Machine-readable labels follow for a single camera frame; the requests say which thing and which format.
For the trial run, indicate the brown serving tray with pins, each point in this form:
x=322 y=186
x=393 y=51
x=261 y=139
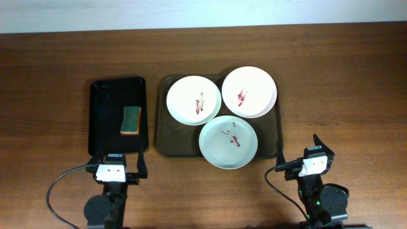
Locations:
x=174 y=139

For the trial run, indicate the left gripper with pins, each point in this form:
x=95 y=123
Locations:
x=140 y=173

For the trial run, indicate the pale green front plate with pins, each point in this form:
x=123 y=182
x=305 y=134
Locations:
x=228 y=142

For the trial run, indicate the white plate stained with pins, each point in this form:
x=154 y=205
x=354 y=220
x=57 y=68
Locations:
x=193 y=100
x=249 y=92

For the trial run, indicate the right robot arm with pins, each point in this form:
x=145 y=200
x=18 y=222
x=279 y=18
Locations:
x=325 y=204

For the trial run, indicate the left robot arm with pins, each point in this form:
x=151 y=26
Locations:
x=107 y=210

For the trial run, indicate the black plastic tray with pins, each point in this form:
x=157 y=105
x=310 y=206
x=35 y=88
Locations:
x=108 y=100

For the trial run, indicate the green and orange sponge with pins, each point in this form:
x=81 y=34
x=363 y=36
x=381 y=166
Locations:
x=131 y=120

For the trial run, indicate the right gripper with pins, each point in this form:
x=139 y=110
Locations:
x=293 y=173

